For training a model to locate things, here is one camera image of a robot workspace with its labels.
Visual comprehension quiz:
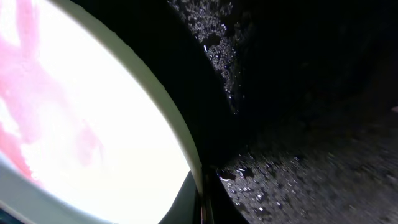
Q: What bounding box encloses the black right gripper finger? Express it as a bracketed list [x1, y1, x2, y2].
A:
[159, 172, 199, 224]

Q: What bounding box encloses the pale green plate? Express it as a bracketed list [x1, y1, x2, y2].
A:
[1, 1, 203, 223]

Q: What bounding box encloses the black round tray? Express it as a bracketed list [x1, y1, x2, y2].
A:
[80, 1, 397, 223]

